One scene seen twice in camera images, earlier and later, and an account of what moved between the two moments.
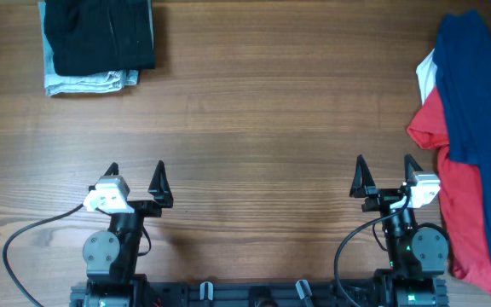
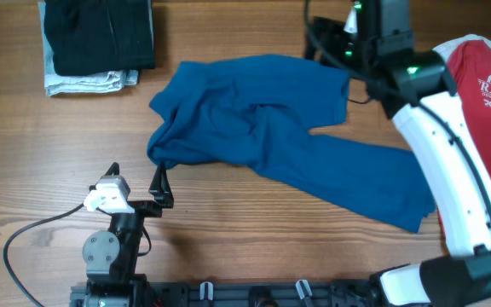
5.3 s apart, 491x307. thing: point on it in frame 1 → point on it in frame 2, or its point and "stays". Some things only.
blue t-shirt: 482,120 → 260,112
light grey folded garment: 63,84 stays
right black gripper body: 384,198 → 328,35
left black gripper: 141,205 stays
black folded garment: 100,37 stays
